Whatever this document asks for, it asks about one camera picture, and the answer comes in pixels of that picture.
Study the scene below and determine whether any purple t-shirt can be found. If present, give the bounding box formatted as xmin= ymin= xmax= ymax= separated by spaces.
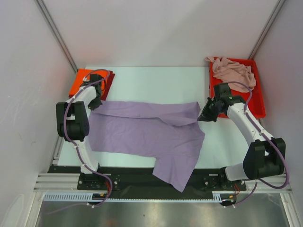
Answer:
xmin=88 ymin=101 xmax=205 ymax=192

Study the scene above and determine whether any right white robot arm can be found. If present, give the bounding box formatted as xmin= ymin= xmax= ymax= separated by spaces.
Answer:
xmin=198 ymin=83 xmax=290 ymax=190

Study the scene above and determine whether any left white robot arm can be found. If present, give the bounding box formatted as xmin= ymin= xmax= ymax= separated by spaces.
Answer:
xmin=56 ymin=71 xmax=110 ymax=189

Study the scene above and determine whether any folded orange t-shirt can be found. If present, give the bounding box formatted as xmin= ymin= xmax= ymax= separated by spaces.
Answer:
xmin=69 ymin=68 xmax=111 ymax=97

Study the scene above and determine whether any folded dark red t-shirt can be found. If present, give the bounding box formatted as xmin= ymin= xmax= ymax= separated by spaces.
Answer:
xmin=101 ymin=71 xmax=115 ymax=101

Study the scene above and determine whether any crumpled pink t-shirt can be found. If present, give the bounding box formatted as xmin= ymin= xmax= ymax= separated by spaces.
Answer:
xmin=205 ymin=57 xmax=256 ymax=93

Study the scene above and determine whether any red plastic bin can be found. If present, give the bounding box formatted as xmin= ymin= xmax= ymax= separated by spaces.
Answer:
xmin=209 ymin=58 xmax=266 ymax=119

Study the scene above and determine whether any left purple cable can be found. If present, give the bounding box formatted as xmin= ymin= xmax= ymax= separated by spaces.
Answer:
xmin=47 ymin=69 xmax=113 ymax=213

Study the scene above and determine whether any right aluminium corner post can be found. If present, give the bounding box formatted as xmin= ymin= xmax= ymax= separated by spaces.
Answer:
xmin=248 ymin=0 xmax=288 ymax=60

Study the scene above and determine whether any aluminium corner post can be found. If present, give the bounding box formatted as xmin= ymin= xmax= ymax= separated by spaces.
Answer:
xmin=248 ymin=0 xmax=288 ymax=60
xmin=34 ymin=0 xmax=79 ymax=73

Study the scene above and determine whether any aluminium frame rail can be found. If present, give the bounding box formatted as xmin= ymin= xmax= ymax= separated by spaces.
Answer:
xmin=34 ymin=173 xmax=292 ymax=194

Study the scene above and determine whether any left aluminium corner post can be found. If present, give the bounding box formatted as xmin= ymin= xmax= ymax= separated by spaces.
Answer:
xmin=34 ymin=0 xmax=79 ymax=73

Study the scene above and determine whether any white slotted cable duct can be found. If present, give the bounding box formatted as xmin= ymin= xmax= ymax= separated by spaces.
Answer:
xmin=44 ymin=192 xmax=236 ymax=203

